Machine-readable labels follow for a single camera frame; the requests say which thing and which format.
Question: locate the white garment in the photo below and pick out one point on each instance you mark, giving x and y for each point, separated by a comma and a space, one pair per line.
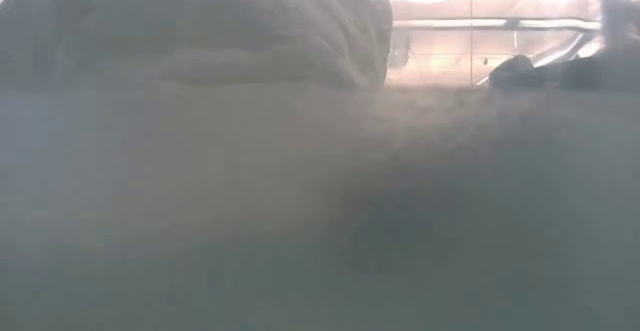
200, 21

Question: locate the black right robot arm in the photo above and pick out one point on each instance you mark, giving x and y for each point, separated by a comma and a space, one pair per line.
612, 16

